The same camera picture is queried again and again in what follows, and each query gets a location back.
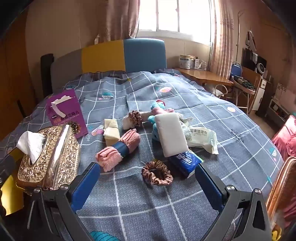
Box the cream cloth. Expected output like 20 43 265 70
103 118 121 147

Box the beige curtain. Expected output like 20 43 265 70
209 0 243 77
98 0 141 43

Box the blue tissue packet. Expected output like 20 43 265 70
168 150 204 179

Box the wet wipes pack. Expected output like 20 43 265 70
183 126 219 155

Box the wicker chair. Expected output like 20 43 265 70
266 156 296 241

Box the white bag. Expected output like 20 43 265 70
206 83 228 98

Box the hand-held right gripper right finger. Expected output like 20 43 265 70
195 163 272 241

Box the wooden desk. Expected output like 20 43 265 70
173 67 234 86

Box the wooden wardrobe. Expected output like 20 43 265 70
0 14 42 139

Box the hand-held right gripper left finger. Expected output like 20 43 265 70
28 162 101 241

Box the patterned brown scrunchie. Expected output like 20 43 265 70
128 110 142 127

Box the pink cloth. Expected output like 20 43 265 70
272 115 296 160

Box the blue folding chair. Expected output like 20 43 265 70
230 61 256 114

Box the wooden side cabinet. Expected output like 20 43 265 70
240 67 273 112

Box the white sock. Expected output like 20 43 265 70
122 111 153 130

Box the white sponge block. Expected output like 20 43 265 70
154 113 188 158

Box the grey checked blanket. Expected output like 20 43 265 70
0 70 285 241

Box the large white tin can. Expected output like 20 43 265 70
179 55 192 70

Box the grey yellow blue headboard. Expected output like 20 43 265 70
50 38 167 93

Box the blue plush toy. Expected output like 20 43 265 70
148 100 176 142

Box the ornate gold tissue box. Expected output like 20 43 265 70
16 125 81 191

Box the white tissue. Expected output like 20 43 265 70
16 131 46 164

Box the window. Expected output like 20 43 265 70
137 0 213 43

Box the pink towel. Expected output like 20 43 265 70
95 128 141 172

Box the purple cardboard box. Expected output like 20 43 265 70
45 89 89 139

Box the brown satin scrunchie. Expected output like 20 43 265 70
142 160 173 186

